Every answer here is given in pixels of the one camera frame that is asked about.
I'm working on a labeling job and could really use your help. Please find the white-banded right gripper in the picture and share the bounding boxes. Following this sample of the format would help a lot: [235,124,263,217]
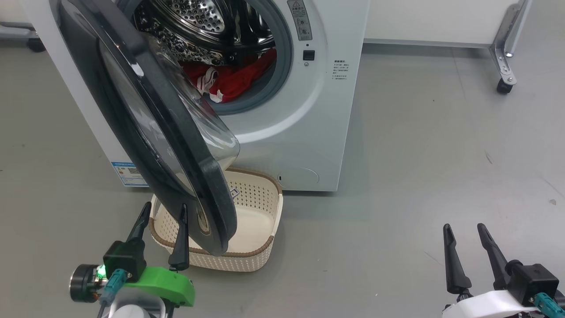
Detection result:
[443,223,540,318]

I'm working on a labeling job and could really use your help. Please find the teal-plug left camera cable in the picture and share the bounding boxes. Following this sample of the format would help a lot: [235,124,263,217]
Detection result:
[99,269,127,306]

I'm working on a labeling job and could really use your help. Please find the cream perforated laundry basket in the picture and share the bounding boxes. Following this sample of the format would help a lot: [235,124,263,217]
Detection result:
[149,167,284,272]

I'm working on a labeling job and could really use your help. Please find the perforated steel washer drum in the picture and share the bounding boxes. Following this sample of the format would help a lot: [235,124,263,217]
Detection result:
[132,0,276,67]

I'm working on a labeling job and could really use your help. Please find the blue-edged energy label sticker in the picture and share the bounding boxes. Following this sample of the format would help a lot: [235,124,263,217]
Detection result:
[111,161,148,187]

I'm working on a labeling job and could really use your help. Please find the grey metal partition foot with caster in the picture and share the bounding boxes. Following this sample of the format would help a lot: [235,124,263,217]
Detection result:
[0,22,47,53]
[489,0,535,94]

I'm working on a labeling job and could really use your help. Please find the grey warning sticker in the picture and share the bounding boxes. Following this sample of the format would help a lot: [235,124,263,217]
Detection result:
[287,0,313,41]

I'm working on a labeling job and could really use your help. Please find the white front-load washing machine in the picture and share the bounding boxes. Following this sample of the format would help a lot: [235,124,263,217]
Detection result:
[22,0,371,193]

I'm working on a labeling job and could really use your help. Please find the dark round washer door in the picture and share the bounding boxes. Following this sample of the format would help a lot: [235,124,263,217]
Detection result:
[49,0,241,257]

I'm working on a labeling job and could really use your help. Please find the teal-plug right camera cable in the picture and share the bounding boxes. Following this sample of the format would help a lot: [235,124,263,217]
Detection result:
[534,292,565,318]

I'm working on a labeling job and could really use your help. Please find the teal-plug camera cable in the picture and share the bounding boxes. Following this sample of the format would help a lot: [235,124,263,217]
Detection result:
[534,292,565,318]
[99,269,127,306]

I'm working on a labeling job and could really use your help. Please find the red shorts with white band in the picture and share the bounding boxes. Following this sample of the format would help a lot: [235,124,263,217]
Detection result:
[212,49,278,100]

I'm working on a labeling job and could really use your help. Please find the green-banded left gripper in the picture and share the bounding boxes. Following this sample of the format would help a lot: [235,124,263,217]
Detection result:
[70,202,196,307]

